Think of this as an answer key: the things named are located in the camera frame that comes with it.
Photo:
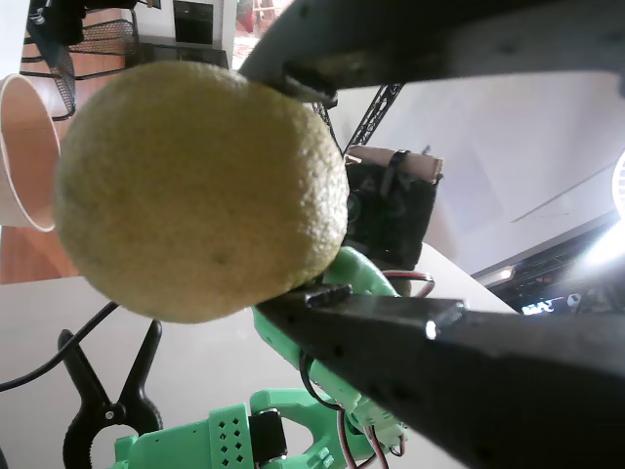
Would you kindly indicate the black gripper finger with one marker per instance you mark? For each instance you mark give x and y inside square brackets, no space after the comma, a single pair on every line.
[488,391]
[439,34]

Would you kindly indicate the wooden camera mount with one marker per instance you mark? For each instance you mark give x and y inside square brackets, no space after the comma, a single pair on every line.
[371,157]

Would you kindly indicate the black lattice truss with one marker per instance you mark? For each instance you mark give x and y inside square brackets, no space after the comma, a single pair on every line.
[376,112]

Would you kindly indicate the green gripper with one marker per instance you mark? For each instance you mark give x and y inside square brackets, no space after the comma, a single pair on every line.
[288,349]

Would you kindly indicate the yellow ball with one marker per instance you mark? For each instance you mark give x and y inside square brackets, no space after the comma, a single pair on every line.
[195,195]

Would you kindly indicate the tan paper bowl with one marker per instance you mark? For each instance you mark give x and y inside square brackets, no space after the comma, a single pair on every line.
[24,146]

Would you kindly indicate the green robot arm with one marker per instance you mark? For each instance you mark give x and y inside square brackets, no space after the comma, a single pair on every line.
[171,444]

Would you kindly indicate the black mesh chair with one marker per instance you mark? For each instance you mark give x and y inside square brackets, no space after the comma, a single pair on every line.
[97,49]

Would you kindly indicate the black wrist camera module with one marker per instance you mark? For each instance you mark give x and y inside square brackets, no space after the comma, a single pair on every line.
[390,220]

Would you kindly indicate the black spring clamp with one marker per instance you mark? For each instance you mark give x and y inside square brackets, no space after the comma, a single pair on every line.
[132,420]

